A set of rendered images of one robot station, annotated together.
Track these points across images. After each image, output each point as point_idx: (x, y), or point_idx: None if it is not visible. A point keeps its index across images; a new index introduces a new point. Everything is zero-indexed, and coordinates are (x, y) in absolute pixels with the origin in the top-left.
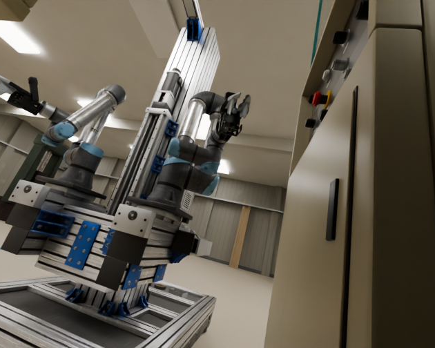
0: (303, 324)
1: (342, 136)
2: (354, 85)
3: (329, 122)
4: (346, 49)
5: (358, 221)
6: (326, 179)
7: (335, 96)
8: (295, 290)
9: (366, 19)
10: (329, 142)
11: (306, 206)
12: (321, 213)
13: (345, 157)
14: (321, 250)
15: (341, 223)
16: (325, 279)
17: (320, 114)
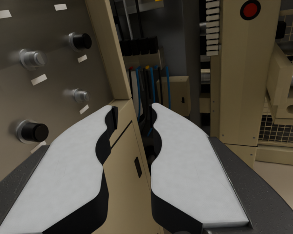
0: (136, 217)
1: (132, 141)
2: (129, 119)
3: (113, 138)
4: (4, 20)
5: (143, 160)
6: (129, 164)
7: (9, 98)
8: (125, 232)
9: (80, 48)
10: (123, 148)
11: (113, 200)
12: (131, 178)
13: (137, 148)
14: (136, 185)
15: (142, 165)
16: (141, 186)
17: (40, 131)
